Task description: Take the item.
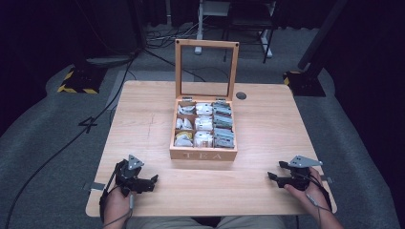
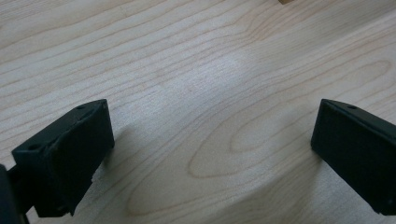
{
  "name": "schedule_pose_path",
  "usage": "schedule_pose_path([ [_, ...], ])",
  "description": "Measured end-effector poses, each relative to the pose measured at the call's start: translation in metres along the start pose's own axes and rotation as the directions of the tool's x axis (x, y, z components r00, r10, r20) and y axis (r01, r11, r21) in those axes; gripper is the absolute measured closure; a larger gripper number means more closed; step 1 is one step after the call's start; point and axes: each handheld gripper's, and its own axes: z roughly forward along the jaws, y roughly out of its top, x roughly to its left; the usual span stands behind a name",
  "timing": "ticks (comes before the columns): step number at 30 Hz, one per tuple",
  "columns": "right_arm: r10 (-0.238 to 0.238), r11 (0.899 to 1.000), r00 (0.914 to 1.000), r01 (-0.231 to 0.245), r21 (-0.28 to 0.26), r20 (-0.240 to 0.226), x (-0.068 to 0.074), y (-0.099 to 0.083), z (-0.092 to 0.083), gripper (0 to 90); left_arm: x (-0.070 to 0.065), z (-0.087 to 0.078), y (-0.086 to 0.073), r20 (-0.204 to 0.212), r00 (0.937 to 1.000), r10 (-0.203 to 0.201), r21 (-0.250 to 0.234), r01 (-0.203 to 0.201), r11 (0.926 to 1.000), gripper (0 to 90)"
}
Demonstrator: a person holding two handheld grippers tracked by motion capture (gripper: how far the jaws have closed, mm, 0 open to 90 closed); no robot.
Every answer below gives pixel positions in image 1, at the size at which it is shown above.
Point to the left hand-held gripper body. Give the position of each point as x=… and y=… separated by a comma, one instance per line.
x=127, y=176

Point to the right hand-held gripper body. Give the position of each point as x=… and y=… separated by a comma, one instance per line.
x=301, y=173

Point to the person's right hand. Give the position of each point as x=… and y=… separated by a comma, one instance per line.
x=310, y=195

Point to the person's left hand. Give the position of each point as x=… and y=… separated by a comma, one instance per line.
x=118, y=201

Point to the yellow tea bag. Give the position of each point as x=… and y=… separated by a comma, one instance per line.
x=184, y=135

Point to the wooden tea box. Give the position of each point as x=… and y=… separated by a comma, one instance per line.
x=203, y=152

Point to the group of clear tea bags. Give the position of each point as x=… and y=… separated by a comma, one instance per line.
x=184, y=124

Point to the group of grey tea packets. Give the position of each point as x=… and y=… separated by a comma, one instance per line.
x=223, y=122

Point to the group of white tea packets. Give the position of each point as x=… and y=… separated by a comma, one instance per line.
x=203, y=123

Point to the striped black stand base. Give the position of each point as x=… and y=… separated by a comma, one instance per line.
x=81, y=81
x=304, y=84

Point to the black slanted stand pole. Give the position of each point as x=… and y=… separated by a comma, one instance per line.
x=321, y=33

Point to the metal table edge bracket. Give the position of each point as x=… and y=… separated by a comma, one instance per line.
x=328, y=179
x=96, y=186

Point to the black metal stand frame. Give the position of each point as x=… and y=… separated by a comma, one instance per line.
x=251, y=22

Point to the white desk frame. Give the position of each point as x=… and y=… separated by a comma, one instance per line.
x=200, y=28

